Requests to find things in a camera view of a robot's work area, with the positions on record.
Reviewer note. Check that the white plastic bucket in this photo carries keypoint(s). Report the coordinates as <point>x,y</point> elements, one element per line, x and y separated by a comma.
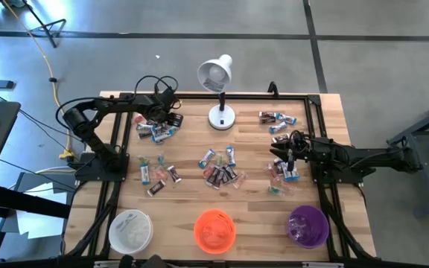
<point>132,242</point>

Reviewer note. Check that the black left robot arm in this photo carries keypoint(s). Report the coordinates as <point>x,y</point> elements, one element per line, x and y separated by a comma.
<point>73,118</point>

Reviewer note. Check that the silver frame bracket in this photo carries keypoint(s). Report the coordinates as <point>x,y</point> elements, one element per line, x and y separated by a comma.
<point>106,264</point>
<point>322,265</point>

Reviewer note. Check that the black tripod stand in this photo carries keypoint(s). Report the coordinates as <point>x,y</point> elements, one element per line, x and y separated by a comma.
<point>41,26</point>

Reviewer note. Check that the orange plastic bucket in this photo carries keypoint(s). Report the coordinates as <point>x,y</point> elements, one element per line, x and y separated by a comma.
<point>214,242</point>

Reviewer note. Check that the black table clamp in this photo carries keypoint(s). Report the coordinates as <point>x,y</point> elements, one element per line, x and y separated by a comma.
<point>273,88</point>

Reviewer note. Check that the brown Hershey's chocolate bar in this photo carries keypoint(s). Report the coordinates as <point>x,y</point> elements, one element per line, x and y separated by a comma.
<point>267,120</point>
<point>156,188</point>
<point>267,114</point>
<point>175,119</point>
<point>144,134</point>
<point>174,173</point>
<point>219,181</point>
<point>213,176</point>
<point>281,138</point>
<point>278,166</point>
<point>225,178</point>
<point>231,172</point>

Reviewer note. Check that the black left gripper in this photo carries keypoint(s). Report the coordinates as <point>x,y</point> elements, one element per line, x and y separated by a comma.
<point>155,109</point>

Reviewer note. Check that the white desk lamp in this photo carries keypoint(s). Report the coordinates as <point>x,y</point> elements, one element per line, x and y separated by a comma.
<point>222,118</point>

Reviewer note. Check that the purple plastic bucket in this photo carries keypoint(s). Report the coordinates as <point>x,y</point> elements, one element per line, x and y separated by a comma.
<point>317,231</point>

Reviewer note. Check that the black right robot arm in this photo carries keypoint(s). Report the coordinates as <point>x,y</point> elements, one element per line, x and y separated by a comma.
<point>367,156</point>

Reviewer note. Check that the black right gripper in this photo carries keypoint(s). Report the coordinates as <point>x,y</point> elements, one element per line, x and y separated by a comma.
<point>291,158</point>

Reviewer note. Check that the black crossbeam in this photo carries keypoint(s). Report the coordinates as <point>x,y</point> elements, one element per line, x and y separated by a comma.
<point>24,201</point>

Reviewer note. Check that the green hard candy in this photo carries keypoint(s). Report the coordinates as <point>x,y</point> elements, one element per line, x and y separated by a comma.
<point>219,159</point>
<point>143,160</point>

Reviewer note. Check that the white paper sheets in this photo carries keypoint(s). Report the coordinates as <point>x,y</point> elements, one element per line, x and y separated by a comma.
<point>39,227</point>

